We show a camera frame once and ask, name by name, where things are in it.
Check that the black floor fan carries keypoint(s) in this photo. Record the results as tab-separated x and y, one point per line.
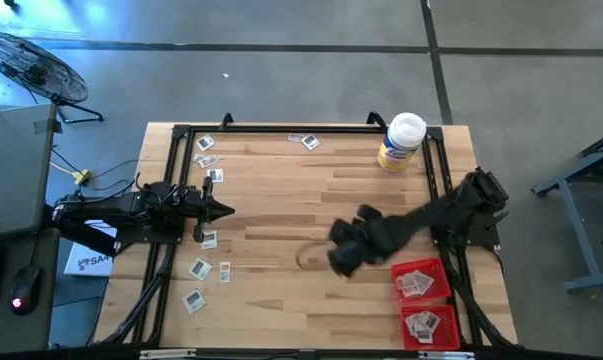
36	70

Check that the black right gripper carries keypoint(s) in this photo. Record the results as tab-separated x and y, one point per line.
368	240

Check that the white printed cardboard box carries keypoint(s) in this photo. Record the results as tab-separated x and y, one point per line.
88	262

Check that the grey metal table frame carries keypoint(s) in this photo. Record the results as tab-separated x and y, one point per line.
596	281

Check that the black support bar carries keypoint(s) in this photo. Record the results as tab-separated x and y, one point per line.
88	240

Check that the Lysol wipes canister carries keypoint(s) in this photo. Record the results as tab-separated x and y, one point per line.
403	135

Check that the grey computer monitor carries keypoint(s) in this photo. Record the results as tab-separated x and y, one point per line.
11	170

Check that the white metal bracket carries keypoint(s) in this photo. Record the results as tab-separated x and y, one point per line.
166	353
446	355

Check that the small white packet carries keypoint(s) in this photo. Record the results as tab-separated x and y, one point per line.
294	137
197	158

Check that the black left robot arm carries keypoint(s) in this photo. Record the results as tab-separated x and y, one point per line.
111	210

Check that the black aluminium table frame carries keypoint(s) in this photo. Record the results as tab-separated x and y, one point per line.
281	129

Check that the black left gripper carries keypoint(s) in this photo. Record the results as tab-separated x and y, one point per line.
203	210

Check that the black computer mouse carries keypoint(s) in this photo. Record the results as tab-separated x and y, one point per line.
26	287

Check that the white packet dark print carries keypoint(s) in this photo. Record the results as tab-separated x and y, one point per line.
311	142
193	301
215	175
429	320
423	335
411	324
200	269
205	143
209	241

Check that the red plastic mesh basket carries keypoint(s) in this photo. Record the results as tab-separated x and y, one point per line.
448	330
441	267

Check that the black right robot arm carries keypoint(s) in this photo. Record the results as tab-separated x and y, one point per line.
446	212

